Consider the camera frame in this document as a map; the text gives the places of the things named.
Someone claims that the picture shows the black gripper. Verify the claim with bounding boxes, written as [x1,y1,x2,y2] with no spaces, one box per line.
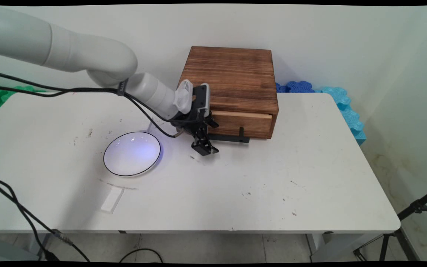
[169,109,220,156]

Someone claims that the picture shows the wooden drawer with black handle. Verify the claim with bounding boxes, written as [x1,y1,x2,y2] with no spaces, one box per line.
[207,110,274,144]

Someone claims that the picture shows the brown wooden drawer cabinet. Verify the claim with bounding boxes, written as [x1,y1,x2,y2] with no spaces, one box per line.
[178,46,279,140]

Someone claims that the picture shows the white plate with black rim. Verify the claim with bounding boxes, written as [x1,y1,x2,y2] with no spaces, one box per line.
[103,131,162,177]

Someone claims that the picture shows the dark blue foam mat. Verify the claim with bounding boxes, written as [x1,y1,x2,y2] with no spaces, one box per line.
[276,81,315,93]

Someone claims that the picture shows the long white block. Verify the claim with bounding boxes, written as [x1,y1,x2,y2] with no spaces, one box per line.
[100,187,125,214]

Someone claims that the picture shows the light blue foam mat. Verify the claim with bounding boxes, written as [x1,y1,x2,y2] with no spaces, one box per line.
[314,86,367,146]

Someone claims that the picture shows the table leg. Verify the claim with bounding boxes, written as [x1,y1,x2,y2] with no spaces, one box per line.
[305,233,366,262]
[27,233,52,260]

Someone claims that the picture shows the green foam mat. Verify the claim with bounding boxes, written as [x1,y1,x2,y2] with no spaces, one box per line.
[0,85,46,111]

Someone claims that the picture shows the black tripod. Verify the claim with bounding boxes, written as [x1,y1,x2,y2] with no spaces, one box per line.
[353,185,427,262]

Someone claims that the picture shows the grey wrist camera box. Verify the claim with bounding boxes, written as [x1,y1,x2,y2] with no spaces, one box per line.
[191,83,211,116]

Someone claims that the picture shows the black floor cable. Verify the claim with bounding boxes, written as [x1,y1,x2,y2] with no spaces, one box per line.
[119,248,164,263]

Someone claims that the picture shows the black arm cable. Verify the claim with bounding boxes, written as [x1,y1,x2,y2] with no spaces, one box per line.
[0,85,173,123]
[0,71,181,138]

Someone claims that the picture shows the black cable with connector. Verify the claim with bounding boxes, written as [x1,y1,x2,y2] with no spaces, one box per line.
[0,176,91,262]

